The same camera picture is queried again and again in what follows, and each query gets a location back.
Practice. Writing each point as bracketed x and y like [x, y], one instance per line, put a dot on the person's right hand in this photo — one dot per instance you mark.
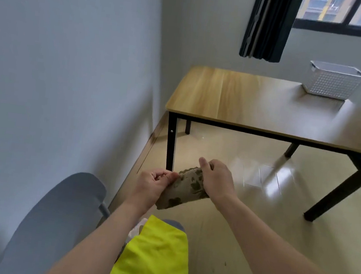
[220, 183]

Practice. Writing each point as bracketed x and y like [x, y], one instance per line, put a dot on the person's left hand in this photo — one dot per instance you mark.
[148, 187]

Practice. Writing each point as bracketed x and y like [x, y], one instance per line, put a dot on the floral beige cloth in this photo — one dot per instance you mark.
[183, 191]

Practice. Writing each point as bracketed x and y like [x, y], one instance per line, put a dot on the cream white garment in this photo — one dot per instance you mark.
[135, 233]

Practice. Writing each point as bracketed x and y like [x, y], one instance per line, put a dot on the yellow cloth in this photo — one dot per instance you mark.
[152, 260]

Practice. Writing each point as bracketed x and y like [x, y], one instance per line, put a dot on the white plastic basket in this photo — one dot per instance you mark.
[331, 83]

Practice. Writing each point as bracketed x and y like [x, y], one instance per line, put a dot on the person's right forearm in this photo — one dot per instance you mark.
[283, 263]

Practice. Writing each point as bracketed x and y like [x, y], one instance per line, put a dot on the person's left forearm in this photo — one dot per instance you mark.
[98, 246]

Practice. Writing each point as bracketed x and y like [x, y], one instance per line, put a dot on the wooden table with black legs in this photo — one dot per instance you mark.
[253, 101]

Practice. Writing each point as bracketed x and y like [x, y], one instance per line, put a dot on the grey plastic chair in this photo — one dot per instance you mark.
[59, 219]

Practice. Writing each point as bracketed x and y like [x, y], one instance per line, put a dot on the wide dark curtain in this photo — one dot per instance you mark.
[269, 24]

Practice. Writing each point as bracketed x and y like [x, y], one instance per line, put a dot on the black framed window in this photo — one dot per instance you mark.
[344, 29]

